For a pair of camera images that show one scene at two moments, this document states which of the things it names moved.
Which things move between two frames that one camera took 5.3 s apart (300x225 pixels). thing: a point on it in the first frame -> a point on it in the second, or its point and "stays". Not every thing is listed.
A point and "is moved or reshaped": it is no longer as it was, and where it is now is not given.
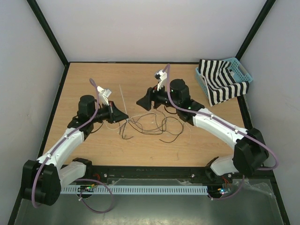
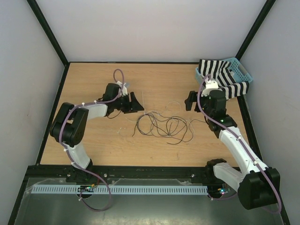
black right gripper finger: (146, 101) -> (192, 97)
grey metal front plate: (253, 201) stays
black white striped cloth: (220, 83) stays
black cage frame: (17, 213) stays
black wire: (156, 134) is moved or reshaped
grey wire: (149, 132) -> (165, 117)
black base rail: (98, 175) stays
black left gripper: (115, 115) -> (133, 106)
